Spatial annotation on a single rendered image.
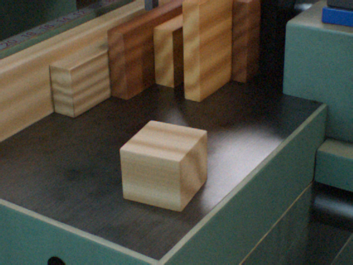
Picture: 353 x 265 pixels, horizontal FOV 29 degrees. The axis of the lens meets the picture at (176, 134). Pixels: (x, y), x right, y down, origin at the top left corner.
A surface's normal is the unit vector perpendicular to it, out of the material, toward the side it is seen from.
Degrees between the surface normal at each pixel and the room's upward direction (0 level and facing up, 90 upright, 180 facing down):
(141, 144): 0
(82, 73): 90
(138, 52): 90
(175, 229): 0
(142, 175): 90
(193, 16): 90
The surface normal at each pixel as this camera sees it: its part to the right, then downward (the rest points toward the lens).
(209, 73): 0.84, 0.23
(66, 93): -0.55, 0.40
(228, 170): -0.03, -0.88
